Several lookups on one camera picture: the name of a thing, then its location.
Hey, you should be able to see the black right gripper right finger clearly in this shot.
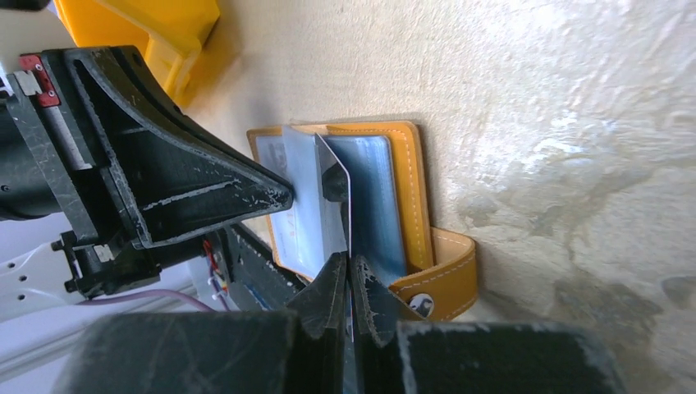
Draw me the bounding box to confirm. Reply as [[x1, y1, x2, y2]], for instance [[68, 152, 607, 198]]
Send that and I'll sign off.
[[350, 256, 627, 393]]

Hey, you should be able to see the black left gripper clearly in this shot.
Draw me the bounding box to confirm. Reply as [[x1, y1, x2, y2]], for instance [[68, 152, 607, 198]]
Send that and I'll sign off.
[[1, 46, 293, 299]]

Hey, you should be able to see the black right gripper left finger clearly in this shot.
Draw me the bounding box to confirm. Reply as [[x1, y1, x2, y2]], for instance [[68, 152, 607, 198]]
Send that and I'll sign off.
[[53, 253, 347, 393]]

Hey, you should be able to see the silver card pulled out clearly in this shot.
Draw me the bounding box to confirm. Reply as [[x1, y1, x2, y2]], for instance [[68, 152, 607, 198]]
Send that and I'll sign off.
[[314, 135, 352, 254]]

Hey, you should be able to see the tan leather card holder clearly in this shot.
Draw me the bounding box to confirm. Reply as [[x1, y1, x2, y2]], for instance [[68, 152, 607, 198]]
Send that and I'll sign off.
[[245, 120, 479, 322]]

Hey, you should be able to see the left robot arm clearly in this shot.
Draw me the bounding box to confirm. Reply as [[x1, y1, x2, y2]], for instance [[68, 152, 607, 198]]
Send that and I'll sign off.
[[1, 46, 293, 321]]

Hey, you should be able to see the yellow bin with black cards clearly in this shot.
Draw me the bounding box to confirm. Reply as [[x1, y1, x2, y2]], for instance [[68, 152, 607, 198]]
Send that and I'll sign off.
[[54, 0, 221, 103]]

